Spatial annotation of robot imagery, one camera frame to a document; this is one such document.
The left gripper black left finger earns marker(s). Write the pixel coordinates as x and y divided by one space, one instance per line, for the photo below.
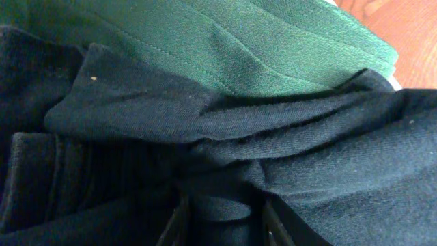
176 229

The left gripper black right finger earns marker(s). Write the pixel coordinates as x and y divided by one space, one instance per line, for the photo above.
283 227

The dark navy cloth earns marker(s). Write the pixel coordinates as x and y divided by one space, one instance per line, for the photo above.
356 166

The clear plastic storage bin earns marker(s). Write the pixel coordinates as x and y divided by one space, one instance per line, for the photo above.
392 80

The green cloth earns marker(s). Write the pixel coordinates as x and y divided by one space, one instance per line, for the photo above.
238 47

